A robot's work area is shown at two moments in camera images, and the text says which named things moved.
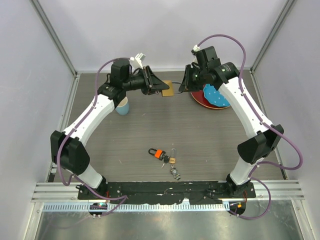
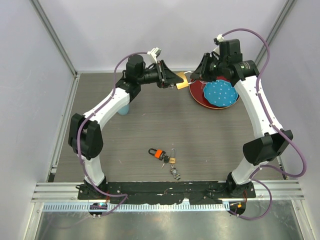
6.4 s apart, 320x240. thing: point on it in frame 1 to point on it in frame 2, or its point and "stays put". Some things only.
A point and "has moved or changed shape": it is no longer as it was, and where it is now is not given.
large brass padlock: (168, 92) has moved or changed shape
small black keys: (166, 160) stays put
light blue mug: (123, 107) stays put
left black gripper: (152, 83) to (166, 76)
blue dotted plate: (214, 97) stays put
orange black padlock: (159, 154) stays put
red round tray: (199, 97) stays put
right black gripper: (186, 86) to (199, 73)
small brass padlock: (172, 160) stays put
